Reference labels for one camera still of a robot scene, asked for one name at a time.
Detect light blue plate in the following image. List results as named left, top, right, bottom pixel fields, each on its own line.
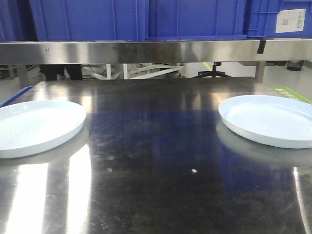
left=218, top=95, right=312, bottom=149
left=0, top=100, right=86, bottom=158

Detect black stool base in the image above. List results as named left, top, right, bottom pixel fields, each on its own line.
left=193, top=62, right=230, bottom=78

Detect person legs dark trousers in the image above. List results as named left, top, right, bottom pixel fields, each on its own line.
left=39, top=64, right=82, bottom=81

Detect middle blue plastic crate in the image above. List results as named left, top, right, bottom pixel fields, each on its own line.
left=148, top=0, right=247, bottom=41

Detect blue plastic crate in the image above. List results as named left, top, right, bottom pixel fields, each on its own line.
left=30, top=0, right=149, bottom=41
left=148, top=0, right=247, bottom=41

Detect black tape strip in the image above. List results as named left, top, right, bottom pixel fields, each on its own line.
left=257, top=39, right=266, bottom=54

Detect green floor sign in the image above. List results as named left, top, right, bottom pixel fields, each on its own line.
left=270, top=86, right=312, bottom=104

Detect blue table edge strip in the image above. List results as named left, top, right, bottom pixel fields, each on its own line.
left=0, top=86, right=33, bottom=108

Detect left blue plastic crate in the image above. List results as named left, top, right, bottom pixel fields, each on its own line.
left=30, top=0, right=149, bottom=41

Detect black waste bin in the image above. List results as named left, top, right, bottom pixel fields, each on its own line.
left=287, top=60, right=304, bottom=72

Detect right blue labelled crate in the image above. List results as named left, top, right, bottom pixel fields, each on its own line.
left=244, top=0, right=312, bottom=39

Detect white barcode label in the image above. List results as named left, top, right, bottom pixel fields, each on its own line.
left=275, top=9, right=306, bottom=33

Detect white metal frame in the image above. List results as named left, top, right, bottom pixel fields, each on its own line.
left=82, top=63, right=186, bottom=80

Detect right steel shelf post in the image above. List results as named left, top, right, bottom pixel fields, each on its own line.
left=255, top=61, right=266, bottom=83

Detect steel shelf post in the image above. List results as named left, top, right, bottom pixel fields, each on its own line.
left=16, top=65, right=30, bottom=88
left=255, top=61, right=266, bottom=83

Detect left steel shelf post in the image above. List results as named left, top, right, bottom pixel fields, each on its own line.
left=16, top=65, right=30, bottom=88

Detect stainless steel shelf rail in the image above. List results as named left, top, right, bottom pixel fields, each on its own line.
left=0, top=39, right=312, bottom=65

